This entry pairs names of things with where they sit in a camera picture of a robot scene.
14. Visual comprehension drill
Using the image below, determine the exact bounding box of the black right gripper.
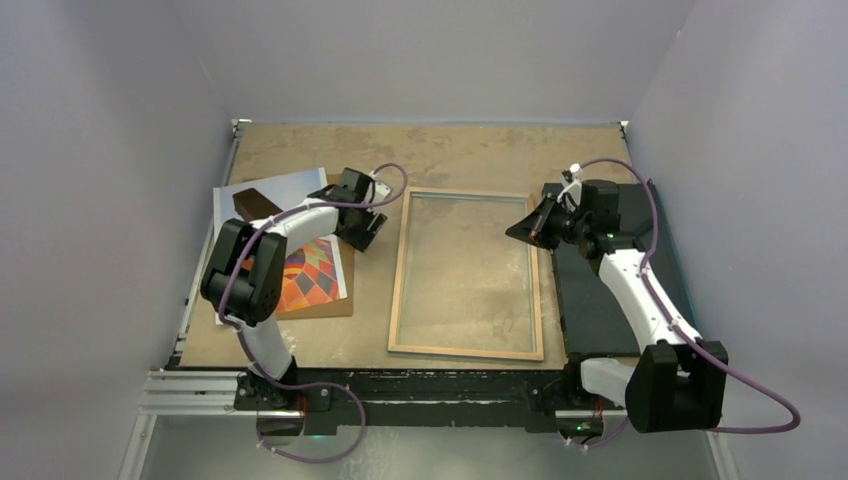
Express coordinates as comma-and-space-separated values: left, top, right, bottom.
506, 193, 592, 251

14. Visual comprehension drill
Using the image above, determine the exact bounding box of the hot air balloon photo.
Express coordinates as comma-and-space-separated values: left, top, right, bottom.
212, 167, 350, 326

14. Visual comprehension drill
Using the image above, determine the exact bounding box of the brown cardboard backing board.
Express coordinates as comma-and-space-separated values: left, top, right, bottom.
241, 173, 356, 322

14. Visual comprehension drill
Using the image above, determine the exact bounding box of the clear acrylic glazing sheet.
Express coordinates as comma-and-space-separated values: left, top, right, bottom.
397, 193, 537, 352

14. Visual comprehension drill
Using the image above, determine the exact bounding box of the blue wooden picture frame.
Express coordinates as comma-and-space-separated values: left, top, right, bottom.
387, 186, 546, 363

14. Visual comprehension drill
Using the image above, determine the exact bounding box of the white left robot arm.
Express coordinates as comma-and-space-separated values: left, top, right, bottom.
200, 166, 406, 409

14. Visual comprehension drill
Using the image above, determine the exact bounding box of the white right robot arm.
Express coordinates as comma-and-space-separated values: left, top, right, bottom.
505, 180, 728, 433

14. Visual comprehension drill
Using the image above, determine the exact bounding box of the dark green flat box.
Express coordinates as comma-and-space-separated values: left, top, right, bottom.
552, 183, 705, 357

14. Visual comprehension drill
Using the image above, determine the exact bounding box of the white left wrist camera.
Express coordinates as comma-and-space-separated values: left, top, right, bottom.
366, 170, 393, 204

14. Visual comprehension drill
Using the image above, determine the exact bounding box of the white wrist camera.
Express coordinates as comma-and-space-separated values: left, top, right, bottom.
366, 170, 393, 204
557, 163, 583, 211

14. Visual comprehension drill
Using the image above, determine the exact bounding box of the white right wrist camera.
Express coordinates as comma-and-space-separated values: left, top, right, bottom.
557, 163, 583, 211

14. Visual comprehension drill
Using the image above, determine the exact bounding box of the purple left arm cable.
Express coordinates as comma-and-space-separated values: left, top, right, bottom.
217, 162, 409, 464

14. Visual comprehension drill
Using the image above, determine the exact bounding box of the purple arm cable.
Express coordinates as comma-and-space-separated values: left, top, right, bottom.
217, 162, 409, 464
563, 157, 802, 452

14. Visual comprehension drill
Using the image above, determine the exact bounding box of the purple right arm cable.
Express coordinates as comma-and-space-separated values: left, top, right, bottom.
563, 157, 802, 452

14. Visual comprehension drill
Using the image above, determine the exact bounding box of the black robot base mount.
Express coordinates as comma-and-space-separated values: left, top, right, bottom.
233, 367, 625, 435

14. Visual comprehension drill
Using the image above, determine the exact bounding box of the aluminium front rail frame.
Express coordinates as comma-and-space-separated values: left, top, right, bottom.
119, 371, 739, 479

